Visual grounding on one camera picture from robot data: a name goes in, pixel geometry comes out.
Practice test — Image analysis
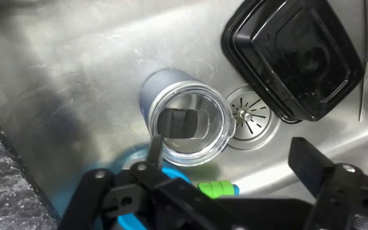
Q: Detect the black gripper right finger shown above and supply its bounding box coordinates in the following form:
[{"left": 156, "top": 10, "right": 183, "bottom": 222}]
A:
[{"left": 287, "top": 136, "right": 368, "bottom": 230}]

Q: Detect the stainless steel sink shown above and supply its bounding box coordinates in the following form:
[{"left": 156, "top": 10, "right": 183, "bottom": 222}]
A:
[{"left": 0, "top": 0, "right": 368, "bottom": 230}]

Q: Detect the steel sink drain strainer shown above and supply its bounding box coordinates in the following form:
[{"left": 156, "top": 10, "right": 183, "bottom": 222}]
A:
[{"left": 224, "top": 83, "right": 281, "bottom": 152}]

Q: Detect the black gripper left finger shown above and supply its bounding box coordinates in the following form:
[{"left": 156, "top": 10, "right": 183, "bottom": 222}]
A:
[{"left": 55, "top": 134, "right": 220, "bottom": 230}]

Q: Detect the black cup in sink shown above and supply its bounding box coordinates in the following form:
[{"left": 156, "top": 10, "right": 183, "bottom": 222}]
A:
[{"left": 220, "top": 0, "right": 367, "bottom": 125}]

